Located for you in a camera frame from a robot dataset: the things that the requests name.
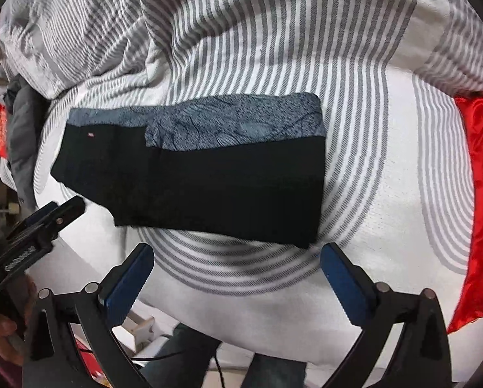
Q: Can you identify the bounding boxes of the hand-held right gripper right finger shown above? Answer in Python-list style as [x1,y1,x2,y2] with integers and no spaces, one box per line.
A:
[321,243,453,388]

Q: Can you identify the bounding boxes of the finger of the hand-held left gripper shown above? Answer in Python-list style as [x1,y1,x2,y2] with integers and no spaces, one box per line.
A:
[7,202,60,251]
[33,196,87,231]

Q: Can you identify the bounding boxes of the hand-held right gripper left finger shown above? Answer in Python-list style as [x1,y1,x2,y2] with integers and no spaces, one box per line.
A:
[22,243,155,388]

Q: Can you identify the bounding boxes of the black pants with blue trim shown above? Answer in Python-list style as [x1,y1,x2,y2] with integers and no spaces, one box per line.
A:
[50,93,327,250]

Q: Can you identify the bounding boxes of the person's left hand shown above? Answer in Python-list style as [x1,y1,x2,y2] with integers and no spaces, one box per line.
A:
[0,315,26,372]

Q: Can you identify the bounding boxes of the grey jacket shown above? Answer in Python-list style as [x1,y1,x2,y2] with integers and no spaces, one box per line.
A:
[5,75,53,211]

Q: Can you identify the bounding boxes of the person's left leg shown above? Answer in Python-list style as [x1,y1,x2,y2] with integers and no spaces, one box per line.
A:
[139,323,223,388]

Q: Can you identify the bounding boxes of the person's leg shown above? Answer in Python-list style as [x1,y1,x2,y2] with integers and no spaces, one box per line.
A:
[139,323,223,388]
[241,353,307,388]

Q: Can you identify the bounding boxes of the white sheet with grey rings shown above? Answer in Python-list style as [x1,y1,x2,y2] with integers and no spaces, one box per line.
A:
[33,0,477,366]

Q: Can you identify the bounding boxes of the person's right leg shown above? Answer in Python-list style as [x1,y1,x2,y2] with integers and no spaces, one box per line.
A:
[241,353,307,388]

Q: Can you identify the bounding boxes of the large red embroidered cushion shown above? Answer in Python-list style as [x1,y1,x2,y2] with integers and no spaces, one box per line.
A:
[447,96,483,334]

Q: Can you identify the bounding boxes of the grey white striped quilt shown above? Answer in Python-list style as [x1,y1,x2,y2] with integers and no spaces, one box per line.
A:
[0,0,483,103]

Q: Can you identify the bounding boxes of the black cable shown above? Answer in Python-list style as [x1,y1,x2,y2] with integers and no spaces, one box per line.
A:
[131,351,226,388]

